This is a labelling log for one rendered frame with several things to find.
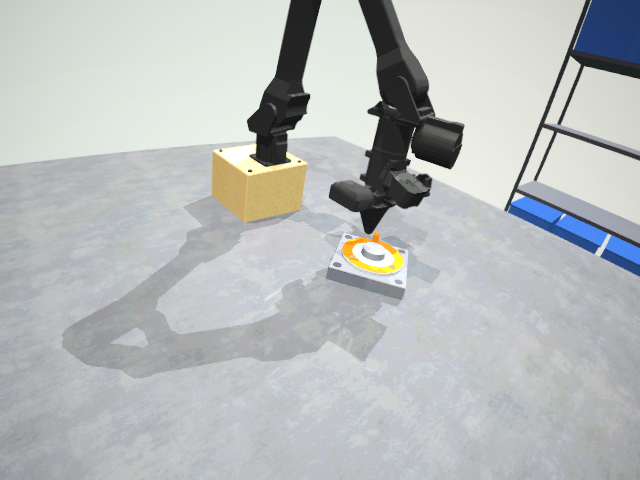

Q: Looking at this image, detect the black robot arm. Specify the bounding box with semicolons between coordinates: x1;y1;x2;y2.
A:
247;0;465;209

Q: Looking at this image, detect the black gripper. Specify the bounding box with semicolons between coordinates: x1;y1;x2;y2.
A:
329;146;411;235

